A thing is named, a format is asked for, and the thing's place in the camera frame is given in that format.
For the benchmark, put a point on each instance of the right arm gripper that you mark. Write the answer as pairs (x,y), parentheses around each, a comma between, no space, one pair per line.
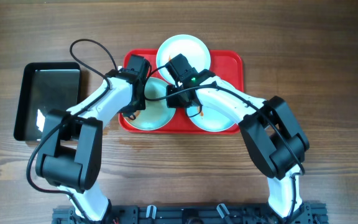
(173,103)

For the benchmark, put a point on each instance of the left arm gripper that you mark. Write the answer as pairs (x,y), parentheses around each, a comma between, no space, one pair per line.
(137,104)

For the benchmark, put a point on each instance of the black rectangular water tray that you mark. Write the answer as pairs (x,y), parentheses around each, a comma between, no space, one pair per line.
(45,86)

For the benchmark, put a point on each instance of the white plate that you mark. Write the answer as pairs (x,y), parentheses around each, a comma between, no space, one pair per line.
(190,46)
(156,113)
(208,119)

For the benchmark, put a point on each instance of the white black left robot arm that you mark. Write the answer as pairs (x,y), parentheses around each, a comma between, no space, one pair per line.
(69,154)

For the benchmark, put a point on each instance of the red plastic serving tray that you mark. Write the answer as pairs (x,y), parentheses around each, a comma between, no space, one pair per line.
(226,64)

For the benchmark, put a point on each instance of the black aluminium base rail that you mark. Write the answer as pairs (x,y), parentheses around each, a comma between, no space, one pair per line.
(308,213)

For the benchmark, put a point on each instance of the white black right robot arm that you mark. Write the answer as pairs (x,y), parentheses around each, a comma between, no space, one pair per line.
(273,137)

